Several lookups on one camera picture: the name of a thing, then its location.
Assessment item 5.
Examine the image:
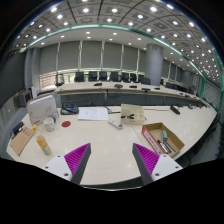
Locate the yellow drink bottle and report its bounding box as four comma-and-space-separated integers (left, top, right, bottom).
32, 125, 51, 155

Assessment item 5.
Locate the black office chair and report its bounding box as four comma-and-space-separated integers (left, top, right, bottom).
130, 73, 137, 83
74, 72, 84, 82
121, 72, 129, 82
110, 71, 119, 82
141, 77, 151, 85
99, 71, 107, 81
88, 71, 97, 81

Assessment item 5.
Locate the white paper sheet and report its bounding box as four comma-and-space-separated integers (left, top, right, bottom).
78, 107, 108, 121

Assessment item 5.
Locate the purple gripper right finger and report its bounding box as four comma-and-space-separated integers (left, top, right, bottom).
131, 142, 183, 186

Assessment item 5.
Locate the black power strip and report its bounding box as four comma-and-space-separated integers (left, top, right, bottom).
170, 106, 180, 115

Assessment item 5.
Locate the green item in box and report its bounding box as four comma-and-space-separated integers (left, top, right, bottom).
161, 130, 168, 140

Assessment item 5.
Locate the white paper cup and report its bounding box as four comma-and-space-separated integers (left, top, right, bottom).
44, 117, 55, 132

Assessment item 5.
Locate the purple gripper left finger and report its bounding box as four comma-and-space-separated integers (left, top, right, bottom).
43, 142, 92, 186

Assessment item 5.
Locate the brown clipboard with red text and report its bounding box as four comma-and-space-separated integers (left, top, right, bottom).
10, 128, 34, 155

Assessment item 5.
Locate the red round coaster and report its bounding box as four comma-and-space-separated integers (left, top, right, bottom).
61, 121, 71, 127

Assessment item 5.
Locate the long conference desk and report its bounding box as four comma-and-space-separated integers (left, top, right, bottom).
54, 82, 207, 107

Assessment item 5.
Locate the white cardboard box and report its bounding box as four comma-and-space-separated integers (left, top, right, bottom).
26, 94, 59, 125

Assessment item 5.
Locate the black tool in box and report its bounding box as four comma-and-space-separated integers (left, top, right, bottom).
157, 140, 171, 154

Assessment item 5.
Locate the grey round pillar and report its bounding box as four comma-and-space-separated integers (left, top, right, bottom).
145, 44, 163, 86

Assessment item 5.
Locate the black desk phone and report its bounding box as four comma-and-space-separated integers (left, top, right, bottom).
60, 105, 79, 115

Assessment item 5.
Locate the black device on table left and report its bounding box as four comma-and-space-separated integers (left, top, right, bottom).
12, 121, 25, 136

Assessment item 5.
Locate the open cardboard box red edge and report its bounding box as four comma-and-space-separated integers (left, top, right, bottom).
142, 123, 184, 157

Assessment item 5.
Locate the white remote control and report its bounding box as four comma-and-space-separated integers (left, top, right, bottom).
108, 119, 123, 130

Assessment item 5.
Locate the flat cardboard box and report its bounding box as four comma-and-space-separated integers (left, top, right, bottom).
121, 104, 145, 125

